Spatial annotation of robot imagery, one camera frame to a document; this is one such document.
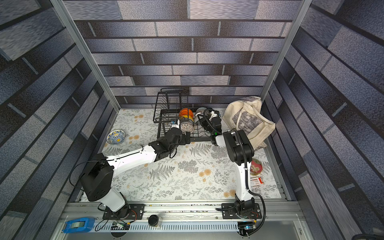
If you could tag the white lattice pattern bowl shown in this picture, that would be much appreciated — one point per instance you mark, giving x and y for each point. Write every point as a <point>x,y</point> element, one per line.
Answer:
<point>187,126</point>

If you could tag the red gold round tin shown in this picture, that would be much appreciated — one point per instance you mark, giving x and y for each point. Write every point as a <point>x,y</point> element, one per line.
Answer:
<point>256,167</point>

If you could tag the dark grey-blue ceramic bowl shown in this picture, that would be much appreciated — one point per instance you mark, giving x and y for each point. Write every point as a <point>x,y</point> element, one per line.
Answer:
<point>199,120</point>

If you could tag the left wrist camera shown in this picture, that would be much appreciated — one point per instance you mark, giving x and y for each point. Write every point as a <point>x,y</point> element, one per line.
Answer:
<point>175,123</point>

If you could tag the small red white box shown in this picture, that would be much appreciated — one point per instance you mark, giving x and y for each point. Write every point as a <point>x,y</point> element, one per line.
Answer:
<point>256,181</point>

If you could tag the black round knob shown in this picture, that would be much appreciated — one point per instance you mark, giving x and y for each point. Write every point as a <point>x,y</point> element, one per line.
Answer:
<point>154,221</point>

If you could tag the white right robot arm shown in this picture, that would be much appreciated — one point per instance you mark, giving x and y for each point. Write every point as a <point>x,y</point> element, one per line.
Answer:
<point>240,151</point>

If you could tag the beige canvas tote bag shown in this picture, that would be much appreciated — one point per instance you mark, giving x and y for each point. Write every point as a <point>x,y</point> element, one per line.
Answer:
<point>245,114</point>

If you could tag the green circuit board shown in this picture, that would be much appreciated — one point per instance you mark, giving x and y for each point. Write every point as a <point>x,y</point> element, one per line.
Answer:
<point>246,226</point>

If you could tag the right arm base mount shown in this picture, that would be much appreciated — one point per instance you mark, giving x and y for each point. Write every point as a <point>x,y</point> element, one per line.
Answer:
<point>233,212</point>

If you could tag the floral patterned table mat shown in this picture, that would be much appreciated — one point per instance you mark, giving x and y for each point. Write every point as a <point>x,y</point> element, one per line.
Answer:
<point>198,171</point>

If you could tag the white slotted cable duct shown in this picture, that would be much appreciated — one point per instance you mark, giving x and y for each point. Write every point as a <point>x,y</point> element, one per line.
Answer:
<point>168,227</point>

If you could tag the black wire dish rack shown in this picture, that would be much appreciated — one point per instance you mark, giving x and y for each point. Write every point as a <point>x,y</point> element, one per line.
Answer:
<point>172,109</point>

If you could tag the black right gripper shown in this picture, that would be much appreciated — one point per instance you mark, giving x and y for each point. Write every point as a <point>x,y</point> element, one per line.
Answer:
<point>205,120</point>

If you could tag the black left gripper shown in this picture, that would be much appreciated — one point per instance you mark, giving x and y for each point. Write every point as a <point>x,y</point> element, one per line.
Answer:
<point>184,140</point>

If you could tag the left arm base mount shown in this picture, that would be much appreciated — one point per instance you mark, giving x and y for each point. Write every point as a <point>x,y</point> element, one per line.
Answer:
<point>127,212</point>

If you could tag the orange plastic bowl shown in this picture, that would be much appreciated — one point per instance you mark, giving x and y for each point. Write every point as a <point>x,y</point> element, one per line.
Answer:
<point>186,113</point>

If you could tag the blue tape dispenser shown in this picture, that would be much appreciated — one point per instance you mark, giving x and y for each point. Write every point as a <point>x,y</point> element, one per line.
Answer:
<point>81,225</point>

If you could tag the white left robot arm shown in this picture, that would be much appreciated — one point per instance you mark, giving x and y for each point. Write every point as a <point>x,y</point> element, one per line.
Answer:
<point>96,178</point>

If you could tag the blue yellow patterned bowl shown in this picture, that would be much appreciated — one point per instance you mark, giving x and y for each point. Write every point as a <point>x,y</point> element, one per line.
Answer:
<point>116,137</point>

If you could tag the black speckled ceramic bowl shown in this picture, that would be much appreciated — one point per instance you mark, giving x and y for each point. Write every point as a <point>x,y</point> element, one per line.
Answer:
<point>200,111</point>

